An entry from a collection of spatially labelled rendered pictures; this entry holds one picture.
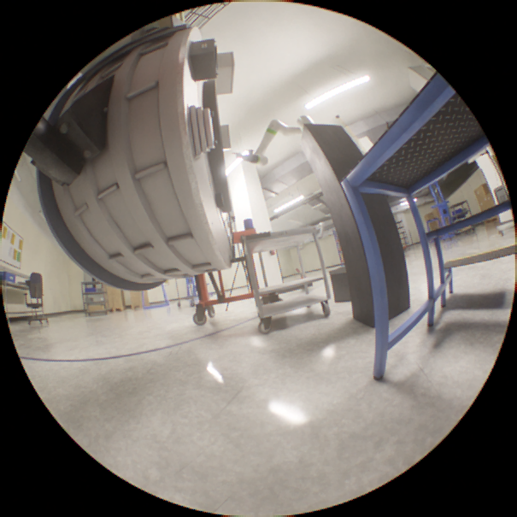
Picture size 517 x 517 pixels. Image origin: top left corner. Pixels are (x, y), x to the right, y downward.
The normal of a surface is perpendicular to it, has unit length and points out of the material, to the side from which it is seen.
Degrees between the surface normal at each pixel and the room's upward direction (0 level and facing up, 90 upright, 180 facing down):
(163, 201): 149
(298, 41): 180
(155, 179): 144
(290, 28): 180
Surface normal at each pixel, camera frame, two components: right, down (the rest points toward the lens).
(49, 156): 0.20, 0.97
